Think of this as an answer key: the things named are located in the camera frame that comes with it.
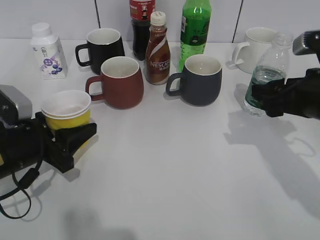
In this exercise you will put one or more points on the yellow paper cup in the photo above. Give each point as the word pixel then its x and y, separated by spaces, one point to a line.
pixel 67 109

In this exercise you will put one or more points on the brown Nescafe coffee bottle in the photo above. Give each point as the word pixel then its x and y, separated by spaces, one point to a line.
pixel 158 55

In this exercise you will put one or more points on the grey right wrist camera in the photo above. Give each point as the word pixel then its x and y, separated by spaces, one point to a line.
pixel 307 43

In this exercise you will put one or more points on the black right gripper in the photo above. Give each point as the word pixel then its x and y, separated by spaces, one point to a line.
pixel 303 95

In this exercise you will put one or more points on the white yogurt carton bottle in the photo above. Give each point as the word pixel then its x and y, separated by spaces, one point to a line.
pixel 48 51

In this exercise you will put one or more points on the red ceramic mug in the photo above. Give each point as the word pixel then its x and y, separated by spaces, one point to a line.
pixel 121 83

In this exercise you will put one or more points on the clear water bottle green label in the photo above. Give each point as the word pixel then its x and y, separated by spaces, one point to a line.
pixel 273 65

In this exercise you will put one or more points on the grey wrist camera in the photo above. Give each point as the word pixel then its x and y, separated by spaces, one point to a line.
pixel 14 105
pixel 307 43

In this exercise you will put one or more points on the black ceramic mug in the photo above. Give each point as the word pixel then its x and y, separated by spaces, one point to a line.
pixel 101 44

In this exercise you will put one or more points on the green soda bottle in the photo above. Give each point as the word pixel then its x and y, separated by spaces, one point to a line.
pixel 195 22

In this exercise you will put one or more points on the white ceramic mug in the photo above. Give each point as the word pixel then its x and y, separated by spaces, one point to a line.
pixel 247 53

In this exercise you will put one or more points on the dark grey ceramic mug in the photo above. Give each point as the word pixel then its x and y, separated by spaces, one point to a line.
pixel 199 82

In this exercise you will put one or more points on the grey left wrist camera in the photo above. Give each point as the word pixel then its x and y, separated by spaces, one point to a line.
pixel 14 105

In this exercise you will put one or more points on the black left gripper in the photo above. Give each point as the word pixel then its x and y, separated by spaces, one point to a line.
pixel 30 141

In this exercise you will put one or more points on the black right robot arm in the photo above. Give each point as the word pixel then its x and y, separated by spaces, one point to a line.
pixel 295 96

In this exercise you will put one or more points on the cola bottle red label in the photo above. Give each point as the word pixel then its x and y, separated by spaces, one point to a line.
pixel 140 13

